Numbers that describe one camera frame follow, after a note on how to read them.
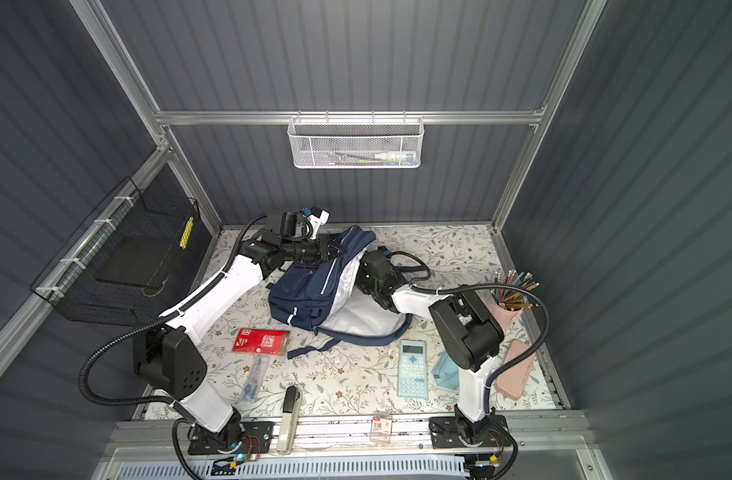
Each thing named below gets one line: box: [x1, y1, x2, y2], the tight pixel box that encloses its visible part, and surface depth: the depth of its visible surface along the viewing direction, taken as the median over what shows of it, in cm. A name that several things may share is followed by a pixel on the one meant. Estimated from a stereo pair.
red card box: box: [232, 328, 290, 355], surface depth 91 cm
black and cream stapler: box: [276, 385, 302, 455], surface depth 75 cm
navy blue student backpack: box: [267, 226, 413, 359], surface depth 88 cm
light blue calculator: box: [398, 339, 428, 398], surface depth 84 cm
